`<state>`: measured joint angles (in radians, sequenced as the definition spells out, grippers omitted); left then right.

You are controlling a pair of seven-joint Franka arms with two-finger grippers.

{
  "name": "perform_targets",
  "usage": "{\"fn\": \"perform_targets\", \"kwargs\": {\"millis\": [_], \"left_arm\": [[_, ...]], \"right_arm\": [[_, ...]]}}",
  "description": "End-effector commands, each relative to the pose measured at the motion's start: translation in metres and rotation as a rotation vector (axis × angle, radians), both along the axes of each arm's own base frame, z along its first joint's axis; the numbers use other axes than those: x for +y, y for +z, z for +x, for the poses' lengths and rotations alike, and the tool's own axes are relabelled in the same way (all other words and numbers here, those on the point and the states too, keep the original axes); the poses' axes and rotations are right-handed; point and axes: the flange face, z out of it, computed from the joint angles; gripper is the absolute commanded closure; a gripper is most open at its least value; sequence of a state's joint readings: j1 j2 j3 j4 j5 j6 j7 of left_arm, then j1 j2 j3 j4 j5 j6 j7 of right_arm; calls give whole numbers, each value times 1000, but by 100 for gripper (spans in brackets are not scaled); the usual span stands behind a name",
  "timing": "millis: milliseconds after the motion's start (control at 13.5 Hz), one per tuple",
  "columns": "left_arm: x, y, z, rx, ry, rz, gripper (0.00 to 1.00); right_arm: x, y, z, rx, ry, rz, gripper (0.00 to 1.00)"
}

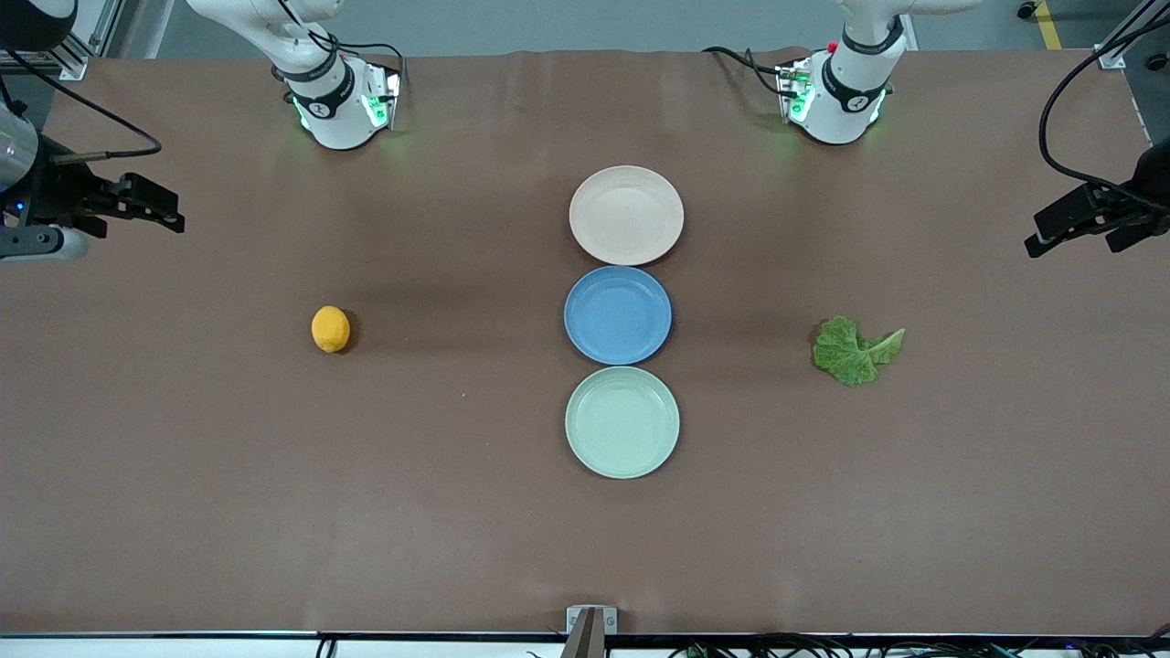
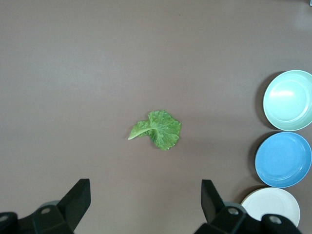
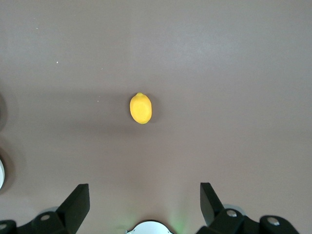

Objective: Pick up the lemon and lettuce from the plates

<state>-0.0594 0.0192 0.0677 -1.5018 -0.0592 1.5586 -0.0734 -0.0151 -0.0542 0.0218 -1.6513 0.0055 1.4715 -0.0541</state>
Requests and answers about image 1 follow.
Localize yellow lemon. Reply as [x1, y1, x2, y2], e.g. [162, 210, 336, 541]
[311, 305, 352, 355]

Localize green lettuce leaf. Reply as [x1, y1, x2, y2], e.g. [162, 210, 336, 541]
[812, 315, 907, 387]

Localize brown table mat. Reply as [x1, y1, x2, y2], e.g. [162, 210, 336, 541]
[0, 48, 1170, 637]

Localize beige round plate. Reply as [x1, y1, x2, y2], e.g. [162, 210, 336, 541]
[569, 164, 686, 267]

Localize blue round plate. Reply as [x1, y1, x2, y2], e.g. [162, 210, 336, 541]
[563, 265, 674, 366]

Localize light green round plate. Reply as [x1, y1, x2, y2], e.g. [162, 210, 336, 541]
[564, 366, 682, 480]

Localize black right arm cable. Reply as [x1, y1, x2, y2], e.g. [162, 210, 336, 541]
[0, 50, 164, 167]

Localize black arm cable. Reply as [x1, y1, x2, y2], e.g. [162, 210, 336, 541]
[0, 50, 164, 167]
[1038, 7, 1170, 217]

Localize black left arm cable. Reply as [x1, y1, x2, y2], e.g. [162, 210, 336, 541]
[1038, 7, 1170, 217]

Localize aluminium frame profile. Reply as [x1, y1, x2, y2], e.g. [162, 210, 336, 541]
[37, 0, 125, 80]
[1093, 0, 1170, 70]

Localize black right base cable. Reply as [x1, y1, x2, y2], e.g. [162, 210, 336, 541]
[274, 0, 409, 88]

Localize black base cable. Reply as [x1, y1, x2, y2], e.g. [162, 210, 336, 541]
[702, 46, 789, 97]
[274, 0, 409, 88]

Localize black left base cable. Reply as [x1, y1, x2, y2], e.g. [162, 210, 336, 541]
[702, 46, 789, 97]

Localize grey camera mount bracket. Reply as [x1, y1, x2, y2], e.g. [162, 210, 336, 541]
[559, 605, 619, 658]

